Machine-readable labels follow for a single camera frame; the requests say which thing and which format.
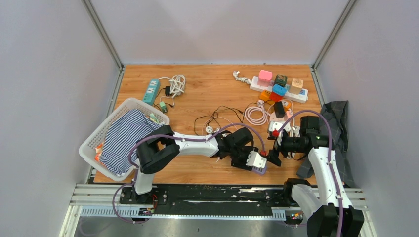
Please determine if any white long power strip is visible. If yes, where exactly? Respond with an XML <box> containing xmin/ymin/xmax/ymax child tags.
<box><xmin>250</xmin><ymin>76</ymin><xmax>308</xmax><ymax>103</ymax></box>

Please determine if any white plastic basket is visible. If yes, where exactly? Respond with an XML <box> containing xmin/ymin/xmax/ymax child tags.
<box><xmin>79</xmin><ymin>98</ymin><xmax>170</xmax><ymax>182</ymax></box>

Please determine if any blue cube socket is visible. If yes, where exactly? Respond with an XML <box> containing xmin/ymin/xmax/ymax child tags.
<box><xmin>272</xmin><ymin>84</ymin><xmax>287</xmax><ymax>96</ymax></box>

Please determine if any green cube adapter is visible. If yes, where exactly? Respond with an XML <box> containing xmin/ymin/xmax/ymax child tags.
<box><xmin>159</xmin><ymin>101</ymin><xmax>168</xmax><ymax>113</ymax></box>

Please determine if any striped blue white cloth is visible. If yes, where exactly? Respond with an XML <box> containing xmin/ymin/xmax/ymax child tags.
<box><xmin>99</xmin><ymin>109</ymin><xmax>163</xmax><ymax>177</ymax></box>

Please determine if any pink usb cable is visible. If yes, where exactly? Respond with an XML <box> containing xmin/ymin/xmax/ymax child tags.
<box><xmin>202</xmin><ymin>116</ymin><xmax>272</xmax><ymax>135</ymax></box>

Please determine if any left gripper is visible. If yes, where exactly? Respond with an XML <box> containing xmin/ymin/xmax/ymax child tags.
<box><xmin>229</xmin><ymin>146</ymin><xmax>258</xmax><ymax>171</ymax></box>

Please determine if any pink cube socket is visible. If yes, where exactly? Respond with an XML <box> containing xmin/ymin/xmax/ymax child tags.
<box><xmin>257</xmin><ymin>70</ymin><xmax>272</xmax><ymax>87</ymax></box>

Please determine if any red cube socket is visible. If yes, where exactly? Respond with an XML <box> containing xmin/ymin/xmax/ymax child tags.
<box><xmin>269</xmin><ymin>91</ymin><xmax>284</xmax><ymax>102</ymax></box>

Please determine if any white power strip cable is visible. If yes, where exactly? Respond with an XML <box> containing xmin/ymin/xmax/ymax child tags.
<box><xmin>158</xmin><ymin>74</ymin><xmax>187</xmax><ymax>99</ymax></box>

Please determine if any black cube adapter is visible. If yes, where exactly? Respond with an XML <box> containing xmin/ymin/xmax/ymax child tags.
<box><xmin>273</xmin><ymin>101</ymin><xmax>286</xmax><ymax>119</ymax></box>

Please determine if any dark grey cloth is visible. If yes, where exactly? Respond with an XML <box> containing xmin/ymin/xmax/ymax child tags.
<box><xmin>296</xmin><ymin>100</ymin><xmax>356</xmax><ymax>189</ymax></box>

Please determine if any pink round socket hub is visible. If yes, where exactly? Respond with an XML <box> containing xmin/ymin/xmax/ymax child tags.
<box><xmin>269</xmin><ymin>112</ymin><xmax>295</xmax><ymax>131</ymax></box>

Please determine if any dark green cube socket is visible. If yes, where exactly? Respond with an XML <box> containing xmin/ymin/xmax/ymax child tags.
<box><xmin>274</xmin><ymin>74</ymin><xmax>288</xmax><ymax>87</ymax></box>

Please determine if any orange power strip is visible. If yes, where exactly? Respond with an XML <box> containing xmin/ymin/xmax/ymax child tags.
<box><xmin>259</xmin><ymin>90</ymin><xmax>292</xmax><ymax>110</ymax></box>

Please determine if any purple power strip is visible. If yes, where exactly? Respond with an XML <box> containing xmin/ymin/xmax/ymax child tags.
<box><xmin>251</xmin><ymin>166</ymin><xmax>267</xmax><ymax>175</ymax></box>

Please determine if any black power adapter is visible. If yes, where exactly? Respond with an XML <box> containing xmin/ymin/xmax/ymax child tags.
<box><xmin>154</xmin><ymin>86</ymin><xmax>173</xmax><ymax>98</ymax></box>

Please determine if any teal power strip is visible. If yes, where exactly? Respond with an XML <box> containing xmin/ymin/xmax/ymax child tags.
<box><xmin>143</xmin><ymin>79</ymin><xmax>161</xmax><ymax>106</ymax></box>

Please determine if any small white knotted cable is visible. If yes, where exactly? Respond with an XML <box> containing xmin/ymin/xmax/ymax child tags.
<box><xmin>232</xmin><ymin>71</ymin><xmax>252</xmax><ymax>85</ymax></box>

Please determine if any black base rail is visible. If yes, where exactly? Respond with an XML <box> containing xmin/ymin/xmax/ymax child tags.
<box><xmin>116</xmin><ymin>184</ymin><xmax>301</xmax><ymax>217</ymax></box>

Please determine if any thin black cable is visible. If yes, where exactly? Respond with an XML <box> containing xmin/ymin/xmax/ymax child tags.
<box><xmin>194</xmin><ymin>102</ymin><xmax>266</xmax><ymax>136</ymax></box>

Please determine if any pink small adapter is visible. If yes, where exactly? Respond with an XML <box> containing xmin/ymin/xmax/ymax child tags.
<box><xmin>284</xmin><ymin>110</ymin><xmax>293</xmax><ymax>120</ymax></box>

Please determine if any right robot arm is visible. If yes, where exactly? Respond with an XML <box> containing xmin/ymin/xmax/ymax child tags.
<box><xmin>268</xmin><ymin>113</ymin><xmax>365</xmax><ymax>237</ymax></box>

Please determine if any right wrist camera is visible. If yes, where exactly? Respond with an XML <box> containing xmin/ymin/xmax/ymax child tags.
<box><xmin>268</xmin><ymin>121</ymin><xmax>284</xmax><ymax>144</ymax></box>

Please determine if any beige cube socket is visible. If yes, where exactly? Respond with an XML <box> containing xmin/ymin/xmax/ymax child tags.
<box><xmin>288</xmin><ymin>78</ymin><xmax>304</xmax><ymax>94</ymax></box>

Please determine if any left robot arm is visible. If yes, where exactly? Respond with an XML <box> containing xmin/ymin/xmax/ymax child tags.
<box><xmin>128</xmin><ymin>125</ymin><xmax>267</xmax><ymax>204</ymax></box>

